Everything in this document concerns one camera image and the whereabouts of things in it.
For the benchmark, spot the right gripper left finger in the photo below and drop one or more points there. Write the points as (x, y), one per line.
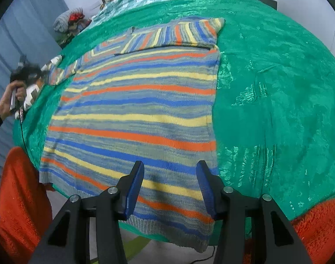
(67, 238)

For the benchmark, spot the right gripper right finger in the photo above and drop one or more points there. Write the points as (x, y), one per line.
(250, 226)

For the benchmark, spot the striped knit sweater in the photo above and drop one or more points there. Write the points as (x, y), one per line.
(145, 95)

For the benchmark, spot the pile of clothes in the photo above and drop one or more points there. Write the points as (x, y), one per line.
(69, 24)

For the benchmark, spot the person left hand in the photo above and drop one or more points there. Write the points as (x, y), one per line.
(18, 88)

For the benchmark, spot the geometric patterned pillow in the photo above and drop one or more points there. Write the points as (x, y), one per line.
(34, 90)

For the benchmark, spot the blue grey curtain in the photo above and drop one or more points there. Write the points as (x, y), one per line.
(26, 28)

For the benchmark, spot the green bedspread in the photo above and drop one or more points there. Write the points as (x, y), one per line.
(274, 111)

